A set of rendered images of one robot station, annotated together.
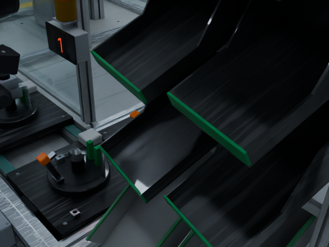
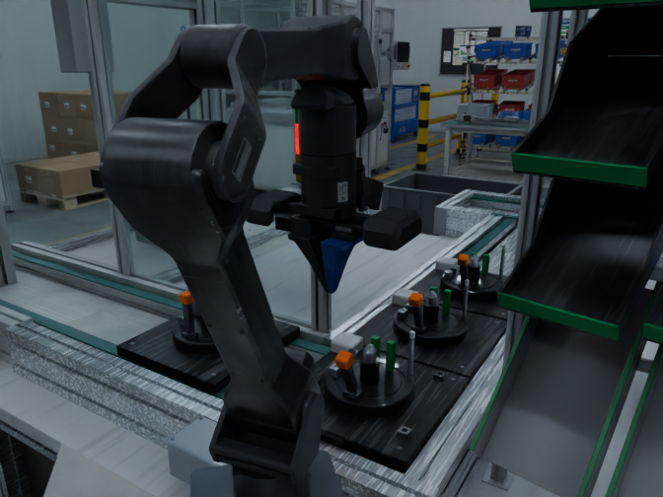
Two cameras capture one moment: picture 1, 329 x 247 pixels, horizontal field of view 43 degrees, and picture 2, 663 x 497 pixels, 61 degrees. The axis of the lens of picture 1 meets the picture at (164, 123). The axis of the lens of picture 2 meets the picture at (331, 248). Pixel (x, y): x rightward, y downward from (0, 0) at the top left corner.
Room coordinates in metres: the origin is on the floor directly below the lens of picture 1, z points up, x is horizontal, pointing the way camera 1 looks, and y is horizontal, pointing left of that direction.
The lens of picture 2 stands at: (-0.02, 0.43, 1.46)
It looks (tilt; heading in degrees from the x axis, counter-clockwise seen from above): 19 degrees down; 346
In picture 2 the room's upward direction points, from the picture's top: straight up
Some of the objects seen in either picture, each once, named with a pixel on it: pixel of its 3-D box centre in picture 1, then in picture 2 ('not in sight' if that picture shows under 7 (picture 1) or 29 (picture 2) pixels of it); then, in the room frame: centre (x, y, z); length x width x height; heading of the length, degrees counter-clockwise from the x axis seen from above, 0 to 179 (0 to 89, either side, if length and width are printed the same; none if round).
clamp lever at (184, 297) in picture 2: not in sight; (191, 311); (0.92, 0.45, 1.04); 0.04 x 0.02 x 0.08; 134
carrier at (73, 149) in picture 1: (78, 161); (369, 366); (0.71, 0.19, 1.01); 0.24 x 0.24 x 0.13; 44
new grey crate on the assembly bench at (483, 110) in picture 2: not in sight; (475, 111); (5.74, -2.63, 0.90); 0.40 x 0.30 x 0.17; 136
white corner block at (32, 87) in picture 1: (27, 89); not in sight; (1.09, 0.42, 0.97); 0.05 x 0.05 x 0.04; 44
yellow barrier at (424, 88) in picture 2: not in sight; (463, 117); (8.30, -3.79, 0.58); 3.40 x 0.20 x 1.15; 134
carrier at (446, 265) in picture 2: not in sight; (473, 270); (1.05, -0.16, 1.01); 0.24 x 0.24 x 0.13; 44
